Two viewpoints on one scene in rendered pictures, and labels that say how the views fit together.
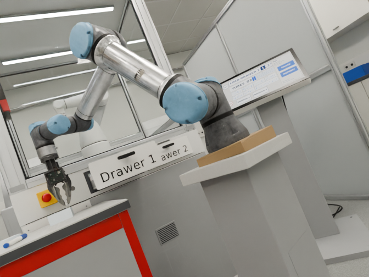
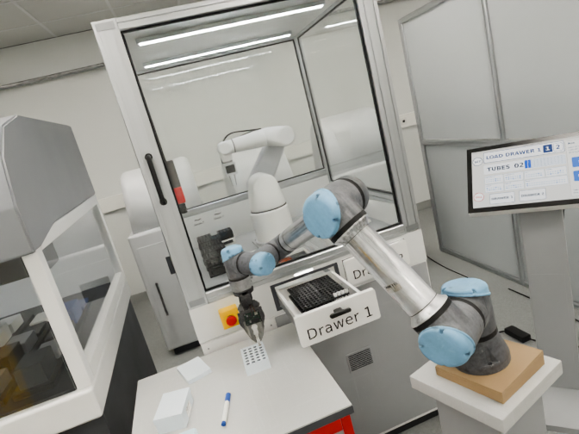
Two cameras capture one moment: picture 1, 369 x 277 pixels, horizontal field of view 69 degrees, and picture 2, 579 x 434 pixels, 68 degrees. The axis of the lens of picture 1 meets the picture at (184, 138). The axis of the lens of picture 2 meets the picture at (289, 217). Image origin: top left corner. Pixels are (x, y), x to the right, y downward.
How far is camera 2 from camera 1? 77 cm
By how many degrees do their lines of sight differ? 21
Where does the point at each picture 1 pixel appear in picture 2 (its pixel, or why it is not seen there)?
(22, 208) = (202, 324)
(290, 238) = not seen: outside the picture
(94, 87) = not seen: hidden behind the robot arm
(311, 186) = (563, 328)
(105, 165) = (314, 320)
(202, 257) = (396, 387)
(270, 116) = (536, 225)
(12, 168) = (192, 279)
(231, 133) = (489, 360)
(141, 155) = (356, 307)
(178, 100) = (439, 346)
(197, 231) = (395, 359)
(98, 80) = not seen: hidden behind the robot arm
